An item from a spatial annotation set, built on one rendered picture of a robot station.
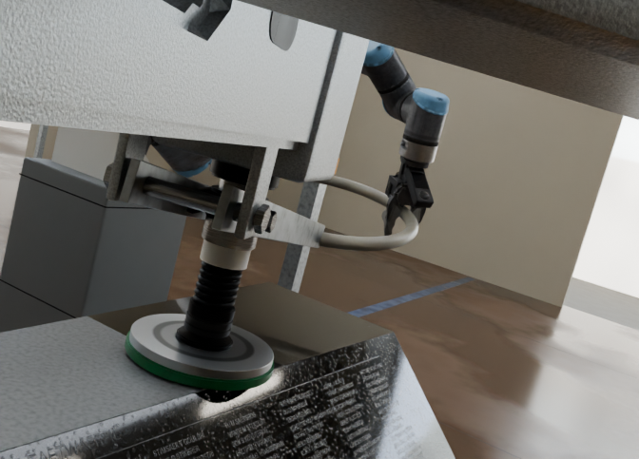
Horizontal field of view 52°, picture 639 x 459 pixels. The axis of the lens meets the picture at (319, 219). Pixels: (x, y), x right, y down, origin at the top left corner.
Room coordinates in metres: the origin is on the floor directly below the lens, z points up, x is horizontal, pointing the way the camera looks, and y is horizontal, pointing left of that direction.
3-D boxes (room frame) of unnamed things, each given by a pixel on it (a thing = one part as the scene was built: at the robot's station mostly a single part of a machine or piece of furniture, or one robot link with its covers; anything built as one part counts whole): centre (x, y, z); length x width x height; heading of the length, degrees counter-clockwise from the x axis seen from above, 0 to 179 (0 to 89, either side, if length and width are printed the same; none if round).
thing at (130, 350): (0.94, 0.12, 0.83); 0.22 x 0.22 x 0.04
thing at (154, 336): (0.94, 0.12, 0.83); 0.21 x 0.21 x 0.01
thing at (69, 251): (2.22, 0.72, 0.43); 0.50 x 0.50 x 0.85; 64
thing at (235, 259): (0.94, 0.12, 0.97); 0.07 x 0.07 x 0.04
